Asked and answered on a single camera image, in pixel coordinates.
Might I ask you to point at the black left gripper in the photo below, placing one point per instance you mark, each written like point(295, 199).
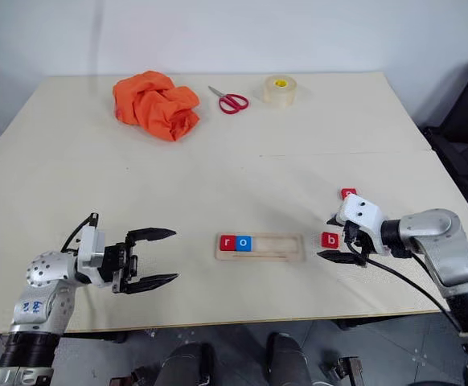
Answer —
point(117, 261)

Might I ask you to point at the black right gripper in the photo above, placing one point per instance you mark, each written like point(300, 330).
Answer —
point(362, 243)

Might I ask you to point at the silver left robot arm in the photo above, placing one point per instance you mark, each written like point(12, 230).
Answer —
point(45, 277)

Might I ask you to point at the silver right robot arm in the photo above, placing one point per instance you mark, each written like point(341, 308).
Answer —
point(439, 241)

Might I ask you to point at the red letter block b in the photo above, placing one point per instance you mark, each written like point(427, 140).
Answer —
point(331, 240)

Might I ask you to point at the wooden letter tray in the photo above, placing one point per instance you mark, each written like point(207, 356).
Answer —
point(274, 245)

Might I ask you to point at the red letter block r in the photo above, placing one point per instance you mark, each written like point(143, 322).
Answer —
point(228, 242)

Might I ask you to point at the blue letter block o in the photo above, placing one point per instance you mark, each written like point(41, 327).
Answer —
point(244, 242)

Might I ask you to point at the dark rounded shape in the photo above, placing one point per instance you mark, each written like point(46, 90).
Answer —
point(187, 364)
point(288, 358)

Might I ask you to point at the crumpled orange cloth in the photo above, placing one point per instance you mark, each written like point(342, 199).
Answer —
point(153, 106)

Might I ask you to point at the clear tape roll yellow core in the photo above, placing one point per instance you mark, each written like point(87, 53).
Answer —
point(280, 92)

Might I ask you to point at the black chair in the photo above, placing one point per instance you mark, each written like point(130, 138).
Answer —
point(465, 120)

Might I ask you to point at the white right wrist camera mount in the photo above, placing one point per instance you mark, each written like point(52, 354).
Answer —
point(360, 213)

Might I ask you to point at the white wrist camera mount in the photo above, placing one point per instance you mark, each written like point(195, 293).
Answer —
point(360, 213)
point(91, 251)

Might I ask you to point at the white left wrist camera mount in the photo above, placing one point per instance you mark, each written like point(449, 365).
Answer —
point(91, 251)

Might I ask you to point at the dark metal frame piece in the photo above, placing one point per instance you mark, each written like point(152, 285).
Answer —
point(131, 378)
point(344, 372)

